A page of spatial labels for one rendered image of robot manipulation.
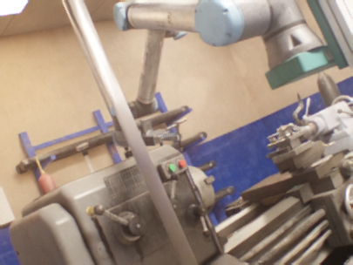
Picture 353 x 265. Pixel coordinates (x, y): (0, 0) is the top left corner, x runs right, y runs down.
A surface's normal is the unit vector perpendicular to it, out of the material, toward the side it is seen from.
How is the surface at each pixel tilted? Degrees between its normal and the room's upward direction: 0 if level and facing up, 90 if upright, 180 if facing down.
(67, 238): 90
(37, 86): 90
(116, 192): 90
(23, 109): 90
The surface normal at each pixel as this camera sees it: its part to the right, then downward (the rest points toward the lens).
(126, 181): 0.60, -0.30
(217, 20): -0.75, 0.35
